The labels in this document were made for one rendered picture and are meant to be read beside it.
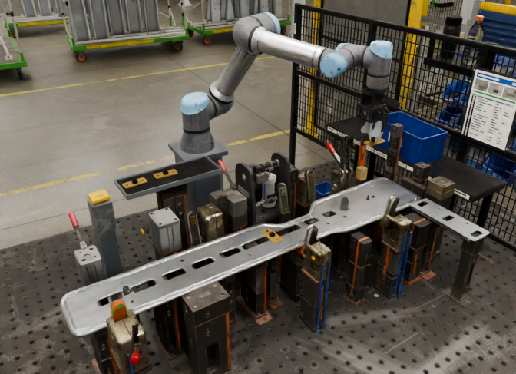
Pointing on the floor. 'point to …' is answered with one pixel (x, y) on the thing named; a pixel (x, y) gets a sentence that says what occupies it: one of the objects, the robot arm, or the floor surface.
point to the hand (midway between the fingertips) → (375, 137)
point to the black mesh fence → (398, 96)
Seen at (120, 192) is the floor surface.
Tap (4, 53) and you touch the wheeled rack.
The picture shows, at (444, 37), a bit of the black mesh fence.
